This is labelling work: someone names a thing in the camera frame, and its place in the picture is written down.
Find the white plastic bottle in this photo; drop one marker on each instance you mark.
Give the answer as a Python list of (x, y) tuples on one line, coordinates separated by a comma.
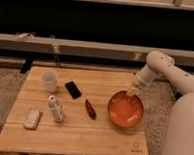
[(56, 109)]

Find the black smartphone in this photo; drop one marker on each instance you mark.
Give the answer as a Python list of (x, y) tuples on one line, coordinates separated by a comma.
[(73, 90)]

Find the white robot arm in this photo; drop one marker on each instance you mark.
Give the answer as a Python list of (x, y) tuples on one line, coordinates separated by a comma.
[(179, 138)]

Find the wooden table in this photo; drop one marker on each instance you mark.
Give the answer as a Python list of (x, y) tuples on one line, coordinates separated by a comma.
[(78, 134)]

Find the translucent plastic cup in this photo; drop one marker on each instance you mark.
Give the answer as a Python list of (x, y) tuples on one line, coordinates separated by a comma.
[(49, 79)]

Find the white rectangular remote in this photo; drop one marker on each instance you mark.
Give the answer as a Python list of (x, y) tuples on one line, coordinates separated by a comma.
[(31, 122)]

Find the orange ceramic bowl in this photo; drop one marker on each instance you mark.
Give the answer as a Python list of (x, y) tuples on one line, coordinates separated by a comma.
[(125, 111)]

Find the white gripper wrist block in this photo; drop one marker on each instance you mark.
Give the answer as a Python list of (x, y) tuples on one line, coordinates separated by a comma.
[(139, 84)]

